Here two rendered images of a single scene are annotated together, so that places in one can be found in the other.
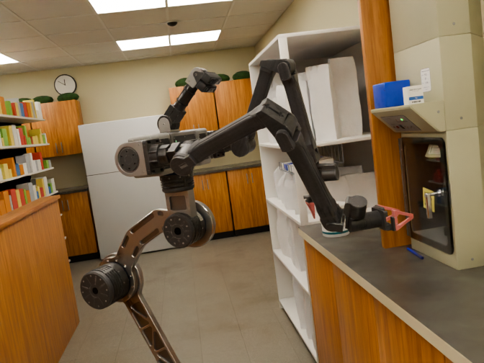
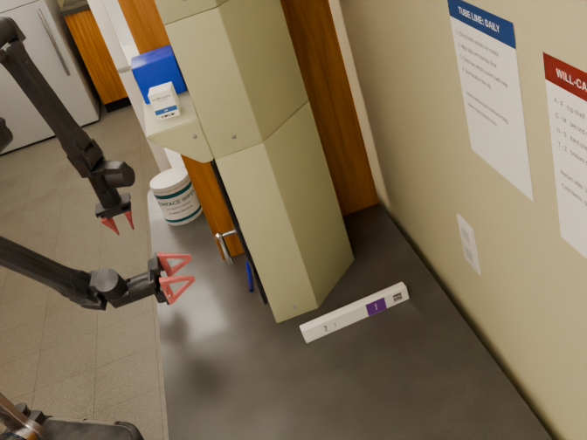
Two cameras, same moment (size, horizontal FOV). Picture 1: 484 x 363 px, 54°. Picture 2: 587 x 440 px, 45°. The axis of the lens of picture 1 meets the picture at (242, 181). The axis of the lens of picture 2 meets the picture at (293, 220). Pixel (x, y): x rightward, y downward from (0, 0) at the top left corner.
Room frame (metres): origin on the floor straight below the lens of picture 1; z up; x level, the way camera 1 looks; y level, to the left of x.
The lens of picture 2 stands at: (0.16, -0.88, 2.02)
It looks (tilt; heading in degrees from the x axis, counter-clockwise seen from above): 30 degrees down; 3
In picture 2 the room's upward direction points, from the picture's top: 18 degrees counter-clockwise
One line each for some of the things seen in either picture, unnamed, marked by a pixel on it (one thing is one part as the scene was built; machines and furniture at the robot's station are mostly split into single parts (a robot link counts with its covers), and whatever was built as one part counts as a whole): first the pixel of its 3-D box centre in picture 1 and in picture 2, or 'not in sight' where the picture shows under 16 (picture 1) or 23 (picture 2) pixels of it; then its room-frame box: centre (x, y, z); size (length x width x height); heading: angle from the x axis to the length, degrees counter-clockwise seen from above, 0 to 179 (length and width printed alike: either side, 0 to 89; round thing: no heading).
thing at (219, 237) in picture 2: (433, 204); (231, 245); (1.58, -0.63, 1.17); 0.05 x 0.03 x 0.10; 97
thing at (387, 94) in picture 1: (391, 94); (158, 73); (1.77, -0.59, 1.56); 0.10 x 0.10 x 0.09; 7
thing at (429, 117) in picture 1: (405, 119); (176, 122); (1.69, -0.60, 1.46); 0.32 x 0.12 x 0.10; 7
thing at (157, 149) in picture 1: (160, 155); not in sight; (1.64, 0.26, 1.45); 0.09 x 0.08 x 0.12; 155
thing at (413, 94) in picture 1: (413, 95); (164, 101); (1.61, -0.61, 1.54); 0.05 x 0.05 x 0.06; 89
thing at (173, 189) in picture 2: (334, 219); (176, 196); (2.24, -0.42, 1.02); 0.13 x 0.13 x 0.15
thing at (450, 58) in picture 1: (455, 150); (267, 147); (1.71, -0.78, 1.33); 0.32 x 0.25 x 0.77; 7
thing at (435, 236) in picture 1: (424, 191); (232, 212); (1.69, -0.65, 1.19); 0.30 x 0.01 x 0.40; 7
